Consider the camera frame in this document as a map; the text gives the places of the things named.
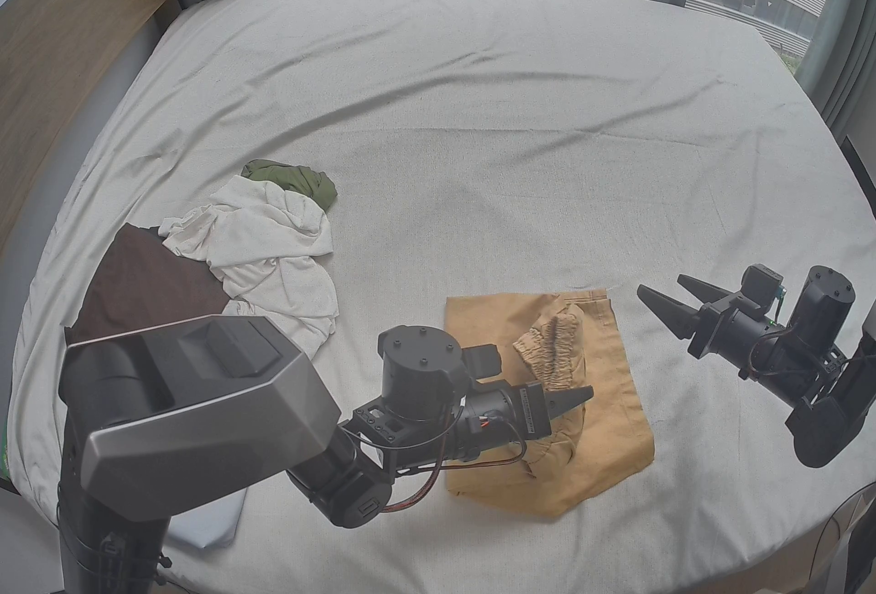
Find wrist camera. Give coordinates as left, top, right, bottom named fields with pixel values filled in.
left=464, top=343, right=505, bottom=386
left=742, top=264, right=785, bottom=316

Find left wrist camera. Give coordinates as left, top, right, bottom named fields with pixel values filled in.
left=464, top=343, right=505, bottom=386

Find white garment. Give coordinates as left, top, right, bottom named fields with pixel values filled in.
left=161, top=175, right=341, bottom=361

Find pale blue garment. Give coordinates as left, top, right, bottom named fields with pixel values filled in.
left=164, top=487, right=249, bottom=550

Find dark brown garment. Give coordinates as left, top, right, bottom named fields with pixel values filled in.
left=65, top=224, right=231, bottom=346

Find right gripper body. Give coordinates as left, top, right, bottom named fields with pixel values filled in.
left=686, top=300, right=761, bottom=374

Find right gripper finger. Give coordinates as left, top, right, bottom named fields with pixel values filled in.
left=636, top=285, right=706, bottom=339
left=677, top=274, right=737, bottom=307

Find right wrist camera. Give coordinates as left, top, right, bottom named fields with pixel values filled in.
left=742, top=264, right=785, bottom=316

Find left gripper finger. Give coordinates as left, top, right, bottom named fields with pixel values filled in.
left=545, top=386, right=595, bottom=422

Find tan shorts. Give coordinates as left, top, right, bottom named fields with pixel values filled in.
left=443, top=287, right=655, bottom=519

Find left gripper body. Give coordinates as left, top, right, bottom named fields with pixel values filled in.
left=456, top=382, right=553, bottom=463

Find olive green garment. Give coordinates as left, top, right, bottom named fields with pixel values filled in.
left=241, top=159, right=338, bottom=213

